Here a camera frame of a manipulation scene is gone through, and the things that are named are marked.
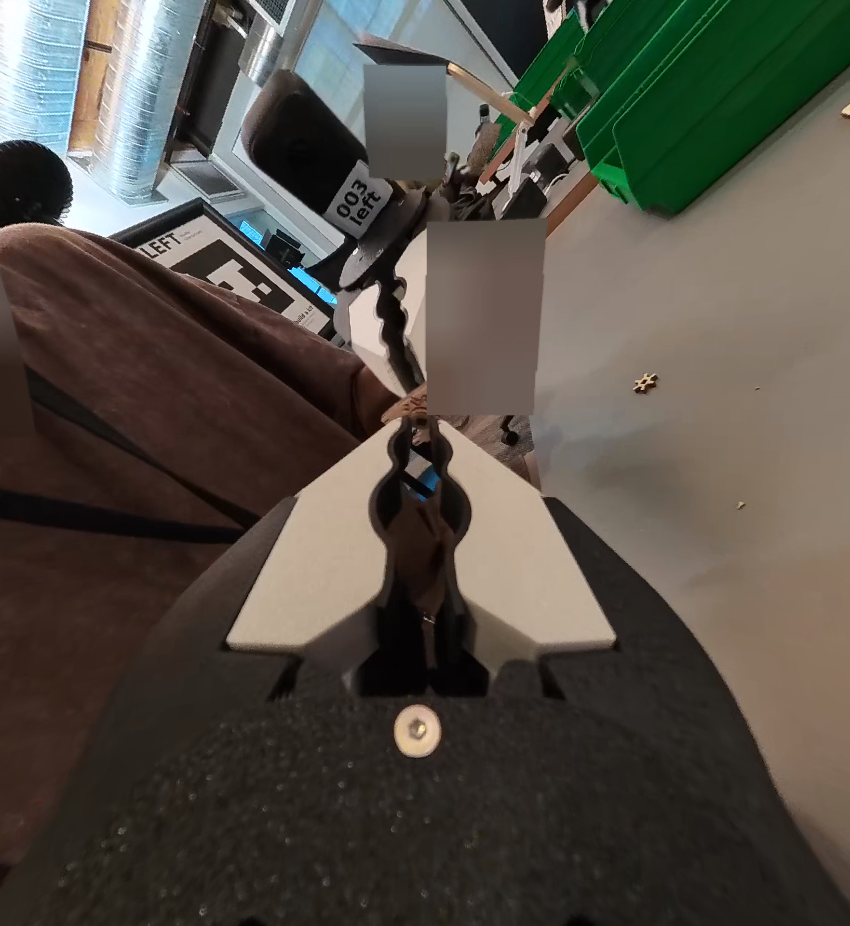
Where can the black round fan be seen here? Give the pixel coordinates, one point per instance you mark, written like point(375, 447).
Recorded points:
point(23, 184)

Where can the person's left forearm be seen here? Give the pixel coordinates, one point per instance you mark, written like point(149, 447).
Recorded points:
point(179, 362)

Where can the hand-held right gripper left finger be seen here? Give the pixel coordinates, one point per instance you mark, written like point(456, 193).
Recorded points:
point(302, 579)

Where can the black framed sign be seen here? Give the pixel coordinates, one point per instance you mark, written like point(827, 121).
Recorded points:
point(208, 264)

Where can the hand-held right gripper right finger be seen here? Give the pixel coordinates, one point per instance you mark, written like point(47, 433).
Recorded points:
point(533, 579)

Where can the silver ventilation duct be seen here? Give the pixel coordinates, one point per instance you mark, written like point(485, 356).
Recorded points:
point(27, 65)
point(153, 94)

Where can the small wooden model part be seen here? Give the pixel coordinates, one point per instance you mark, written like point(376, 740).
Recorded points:
point(414, 411)

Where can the grey desk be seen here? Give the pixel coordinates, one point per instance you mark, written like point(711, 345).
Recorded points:
point(721, 325)

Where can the person's brown top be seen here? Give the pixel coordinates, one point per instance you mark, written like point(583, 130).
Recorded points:
point(70, 651)

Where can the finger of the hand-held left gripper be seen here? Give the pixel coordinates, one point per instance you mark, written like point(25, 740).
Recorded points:
point(367, 333)
point(416, 296)

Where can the green plastic bin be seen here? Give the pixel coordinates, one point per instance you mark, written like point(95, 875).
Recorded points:
point(548, 72)
point(721, 123)

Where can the wooden puzzle piece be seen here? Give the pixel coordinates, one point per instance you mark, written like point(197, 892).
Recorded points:
point(646, 383)

